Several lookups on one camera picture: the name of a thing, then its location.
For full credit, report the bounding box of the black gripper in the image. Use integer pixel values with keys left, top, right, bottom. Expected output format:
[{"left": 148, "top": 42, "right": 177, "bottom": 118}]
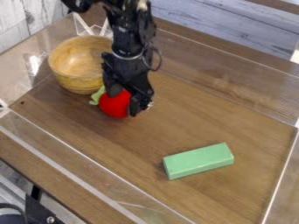
[{"left": 101, "top": 52, "right": 155, "bottom": 116}]

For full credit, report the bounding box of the red plush strawberry toy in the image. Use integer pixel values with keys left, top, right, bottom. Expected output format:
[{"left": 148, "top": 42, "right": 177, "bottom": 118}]
[{"left": 88, "top": 87, "right": 131, "bottom": 118}]

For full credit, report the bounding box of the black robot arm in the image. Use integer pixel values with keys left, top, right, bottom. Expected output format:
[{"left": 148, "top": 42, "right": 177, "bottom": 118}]
[{"left": 61, "top": 0, "right": 163, "bottom": 116}]

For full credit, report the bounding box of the wooden bowl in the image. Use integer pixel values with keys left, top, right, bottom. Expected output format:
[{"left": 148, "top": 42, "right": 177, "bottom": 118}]
[{"left": 48, "top": 36, "right": 112, "bottom": 95}]

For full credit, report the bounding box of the green rectangular block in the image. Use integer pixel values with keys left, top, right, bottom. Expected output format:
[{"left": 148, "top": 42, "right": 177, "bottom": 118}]
[{"left": 163, "top": 143, "right": 235, "bottom": 179}]

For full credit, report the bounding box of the clear acrylic tray wall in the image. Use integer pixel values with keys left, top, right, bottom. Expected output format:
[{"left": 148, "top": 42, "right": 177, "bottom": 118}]
[{"left": 0, "top": 17, "right": 299, "bottom": 224}]

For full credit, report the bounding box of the black metal clamp bracket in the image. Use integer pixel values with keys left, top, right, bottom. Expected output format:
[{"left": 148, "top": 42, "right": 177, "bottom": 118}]
[{"left": 0, "top": 185, "right": 68, "bottom": 224}]

